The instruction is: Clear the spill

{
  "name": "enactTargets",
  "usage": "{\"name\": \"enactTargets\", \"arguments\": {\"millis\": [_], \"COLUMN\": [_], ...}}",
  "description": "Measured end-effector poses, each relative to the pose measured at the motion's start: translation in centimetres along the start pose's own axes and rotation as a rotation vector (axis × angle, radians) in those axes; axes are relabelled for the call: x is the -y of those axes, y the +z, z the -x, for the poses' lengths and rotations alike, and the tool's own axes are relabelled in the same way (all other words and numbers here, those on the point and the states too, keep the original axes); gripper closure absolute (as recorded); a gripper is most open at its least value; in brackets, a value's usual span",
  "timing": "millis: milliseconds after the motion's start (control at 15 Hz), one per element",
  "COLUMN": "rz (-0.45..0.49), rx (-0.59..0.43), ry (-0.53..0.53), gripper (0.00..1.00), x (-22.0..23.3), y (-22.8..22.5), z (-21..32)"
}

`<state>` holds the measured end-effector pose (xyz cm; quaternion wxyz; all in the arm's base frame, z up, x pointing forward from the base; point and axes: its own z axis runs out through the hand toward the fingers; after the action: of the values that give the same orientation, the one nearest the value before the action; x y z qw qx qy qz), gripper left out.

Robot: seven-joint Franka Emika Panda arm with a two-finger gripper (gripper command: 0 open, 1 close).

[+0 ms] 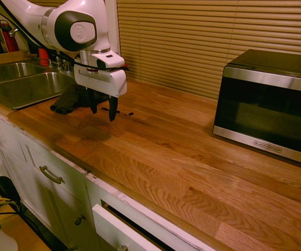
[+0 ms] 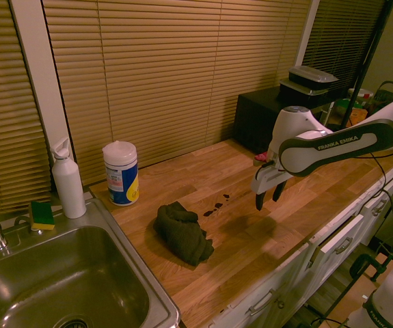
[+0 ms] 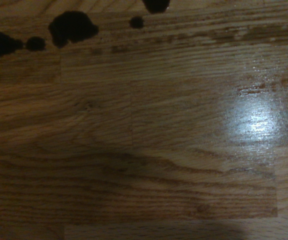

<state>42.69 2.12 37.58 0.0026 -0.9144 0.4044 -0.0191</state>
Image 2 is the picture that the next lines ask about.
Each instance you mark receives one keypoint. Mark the green package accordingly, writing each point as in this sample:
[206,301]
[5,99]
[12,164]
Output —
[343,106]

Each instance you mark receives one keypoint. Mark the narrow beige window blind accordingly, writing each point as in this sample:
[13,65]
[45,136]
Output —
[4,119]

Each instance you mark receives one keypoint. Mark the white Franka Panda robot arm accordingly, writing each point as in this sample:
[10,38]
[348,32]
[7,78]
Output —
[336,147]

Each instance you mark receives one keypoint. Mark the dark liquid spill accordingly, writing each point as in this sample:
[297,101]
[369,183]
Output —
[217,205]

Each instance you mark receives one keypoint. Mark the orange box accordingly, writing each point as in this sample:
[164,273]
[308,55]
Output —
[357,117]

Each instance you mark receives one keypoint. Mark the black box appliance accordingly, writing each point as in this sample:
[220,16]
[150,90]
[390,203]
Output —
[254,116]

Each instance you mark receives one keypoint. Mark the small black food container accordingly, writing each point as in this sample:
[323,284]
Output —
[310,77]

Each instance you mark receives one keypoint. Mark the wide beige window blind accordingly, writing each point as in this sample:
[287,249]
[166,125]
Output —
[169,75]

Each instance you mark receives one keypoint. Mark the large black food container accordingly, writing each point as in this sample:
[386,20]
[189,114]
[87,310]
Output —
[298,94]

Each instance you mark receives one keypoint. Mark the red wrist mount piece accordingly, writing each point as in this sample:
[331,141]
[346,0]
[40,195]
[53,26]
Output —
[261,156]

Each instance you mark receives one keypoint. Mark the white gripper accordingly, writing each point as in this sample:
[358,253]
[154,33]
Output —
[268,179]

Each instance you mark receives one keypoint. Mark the black stand leg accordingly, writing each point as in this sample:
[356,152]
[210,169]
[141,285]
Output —
[338,300]

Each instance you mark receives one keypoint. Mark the dark green towel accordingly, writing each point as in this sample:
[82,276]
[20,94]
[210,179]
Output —
[184,232]

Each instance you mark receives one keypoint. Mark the dark shaded window blind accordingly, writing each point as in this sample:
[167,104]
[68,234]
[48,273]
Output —
[339,37]

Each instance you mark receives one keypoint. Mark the white water bottle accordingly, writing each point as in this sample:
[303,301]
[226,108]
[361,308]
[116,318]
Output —
[68,184]

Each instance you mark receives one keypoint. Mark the black camera stand pole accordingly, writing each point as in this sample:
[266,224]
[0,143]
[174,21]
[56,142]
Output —
[367,58]

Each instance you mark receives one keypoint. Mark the black clamp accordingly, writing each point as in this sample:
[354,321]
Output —
[370,266]

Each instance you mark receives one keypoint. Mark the green and yellow sponge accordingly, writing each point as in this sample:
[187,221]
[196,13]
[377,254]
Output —
[41,217]

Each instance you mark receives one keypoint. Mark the white ajar cabinet drawer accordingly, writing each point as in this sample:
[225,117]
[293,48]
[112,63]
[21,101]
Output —
[341,241]

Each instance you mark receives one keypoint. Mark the disinfecting wipes canister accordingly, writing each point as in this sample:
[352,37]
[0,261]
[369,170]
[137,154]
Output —
[121,174]

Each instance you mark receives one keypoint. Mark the stainless steel sink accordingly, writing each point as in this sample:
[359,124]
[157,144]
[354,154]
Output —
[63,273]

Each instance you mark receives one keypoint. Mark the white lidded bucket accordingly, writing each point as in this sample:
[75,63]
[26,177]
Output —
[362,95]

